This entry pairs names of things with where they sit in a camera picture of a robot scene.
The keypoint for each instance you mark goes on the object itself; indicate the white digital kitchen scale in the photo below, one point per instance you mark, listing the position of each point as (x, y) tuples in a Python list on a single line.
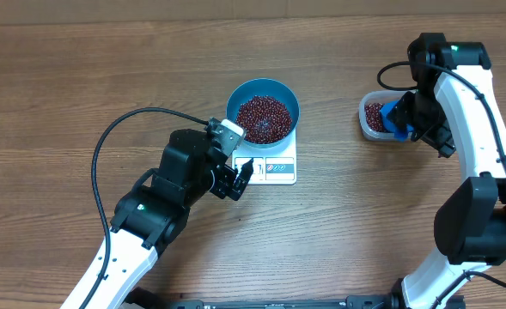
[(273, 164)]

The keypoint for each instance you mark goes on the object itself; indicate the teal metal bowl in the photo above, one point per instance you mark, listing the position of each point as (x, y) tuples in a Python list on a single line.
[(263, 87)]

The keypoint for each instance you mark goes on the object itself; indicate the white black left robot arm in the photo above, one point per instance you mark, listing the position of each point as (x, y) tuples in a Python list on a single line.
[(152, 215)]

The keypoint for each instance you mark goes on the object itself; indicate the clear plastic container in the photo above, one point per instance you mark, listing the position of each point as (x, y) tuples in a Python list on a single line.
[(383, 97)]

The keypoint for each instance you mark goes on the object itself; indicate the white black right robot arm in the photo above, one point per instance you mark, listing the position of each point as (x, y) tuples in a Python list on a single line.
[(452, 108)]

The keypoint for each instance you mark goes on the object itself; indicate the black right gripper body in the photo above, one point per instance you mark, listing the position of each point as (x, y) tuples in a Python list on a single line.
[(430, 122)]

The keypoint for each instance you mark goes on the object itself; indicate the red beans in bowl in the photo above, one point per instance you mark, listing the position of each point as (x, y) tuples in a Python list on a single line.
[(265, 120)]

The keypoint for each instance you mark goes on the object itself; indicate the red adzuki beans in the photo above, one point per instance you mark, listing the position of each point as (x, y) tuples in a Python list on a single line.
[(374, 118)]

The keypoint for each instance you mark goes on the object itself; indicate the blue plastic measuring scoop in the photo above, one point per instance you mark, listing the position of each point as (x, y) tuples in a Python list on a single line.
[(398, 136)]

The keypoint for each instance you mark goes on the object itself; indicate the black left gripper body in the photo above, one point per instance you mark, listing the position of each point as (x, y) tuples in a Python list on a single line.
[(222, 181)]

